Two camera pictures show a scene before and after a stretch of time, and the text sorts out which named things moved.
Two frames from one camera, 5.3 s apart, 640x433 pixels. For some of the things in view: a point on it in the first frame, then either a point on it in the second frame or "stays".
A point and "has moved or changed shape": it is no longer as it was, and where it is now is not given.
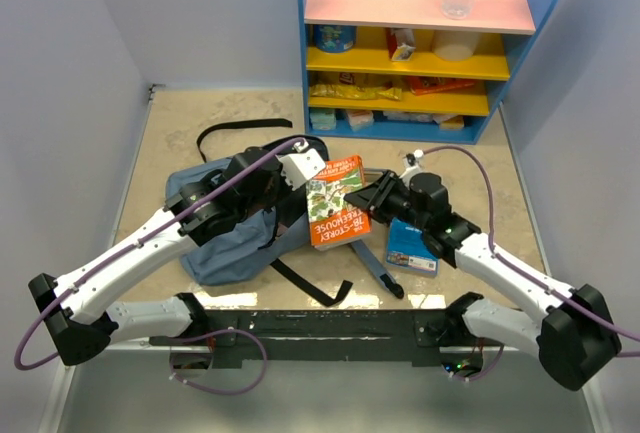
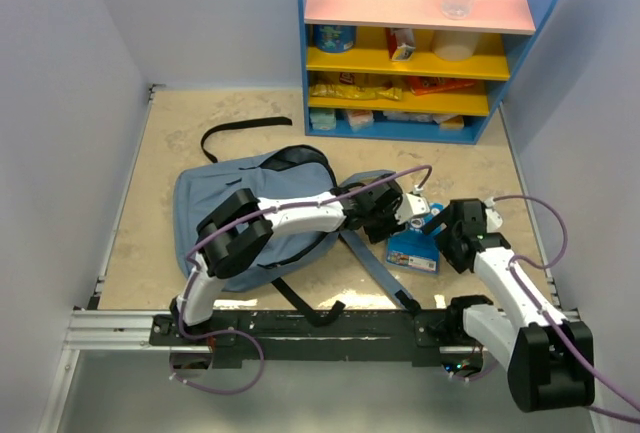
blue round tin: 335,38 stays
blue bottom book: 407,249 stays
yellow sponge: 454,123 stays
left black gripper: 286,191 to 377,235
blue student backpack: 280,231 has moved or changed shape
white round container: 454,45 stays
